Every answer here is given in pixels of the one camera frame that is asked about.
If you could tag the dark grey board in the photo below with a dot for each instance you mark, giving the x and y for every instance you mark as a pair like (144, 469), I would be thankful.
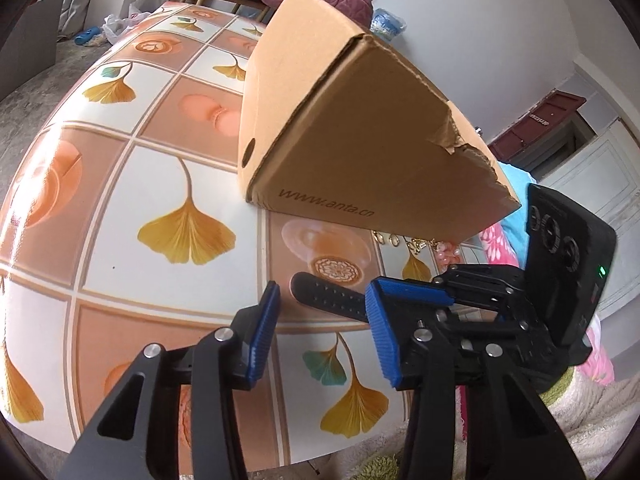
(25, 45)

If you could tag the white plastic bag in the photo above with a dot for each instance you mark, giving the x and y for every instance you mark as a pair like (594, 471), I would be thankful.
(120, 25)

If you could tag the brown cardboard box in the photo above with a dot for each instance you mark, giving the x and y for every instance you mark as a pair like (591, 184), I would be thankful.
(375, 135)

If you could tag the blue slipper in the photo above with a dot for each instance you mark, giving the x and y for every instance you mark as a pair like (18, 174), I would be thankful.
(85, 37)

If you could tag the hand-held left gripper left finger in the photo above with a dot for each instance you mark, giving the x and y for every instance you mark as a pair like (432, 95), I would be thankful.
(262, 340)

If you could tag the gold hoop earring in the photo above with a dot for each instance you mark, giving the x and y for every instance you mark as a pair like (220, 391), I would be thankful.
(395, 242)
(377, 235)

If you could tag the blue water jug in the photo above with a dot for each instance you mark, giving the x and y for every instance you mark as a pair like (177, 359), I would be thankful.
(387, 22)

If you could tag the white panelled cabinet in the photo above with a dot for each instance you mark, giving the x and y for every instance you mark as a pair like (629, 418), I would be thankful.
(600, 180)

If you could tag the dark red door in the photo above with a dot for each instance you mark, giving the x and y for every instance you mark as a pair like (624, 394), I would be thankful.
(530, 125)

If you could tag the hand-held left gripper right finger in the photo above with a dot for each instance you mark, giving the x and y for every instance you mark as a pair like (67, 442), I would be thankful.
(387, 340)

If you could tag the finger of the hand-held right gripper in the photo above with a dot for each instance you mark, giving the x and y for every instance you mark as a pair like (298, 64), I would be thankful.
(425, 292)
(330, 295)

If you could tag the pink floral blanket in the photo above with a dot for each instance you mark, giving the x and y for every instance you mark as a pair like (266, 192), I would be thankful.
(500, 250)

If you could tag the grey curtain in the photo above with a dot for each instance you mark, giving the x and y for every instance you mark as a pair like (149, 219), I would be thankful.
(85, 5)

